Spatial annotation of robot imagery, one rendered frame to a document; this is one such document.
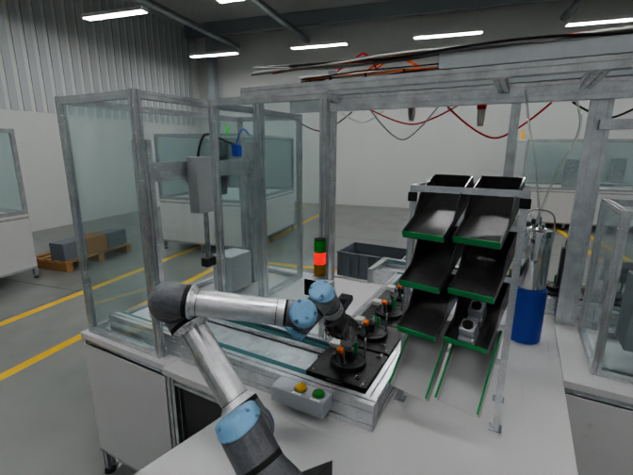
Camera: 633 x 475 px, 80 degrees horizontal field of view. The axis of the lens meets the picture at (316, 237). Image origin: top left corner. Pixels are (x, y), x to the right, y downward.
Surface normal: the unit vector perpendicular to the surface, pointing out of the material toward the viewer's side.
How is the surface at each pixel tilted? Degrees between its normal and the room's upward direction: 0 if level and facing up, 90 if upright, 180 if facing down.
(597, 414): 90
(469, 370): 45
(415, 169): 90
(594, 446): 90
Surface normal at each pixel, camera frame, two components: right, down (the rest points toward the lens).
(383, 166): -0.33, 0.22
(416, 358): -0.44, -0.56
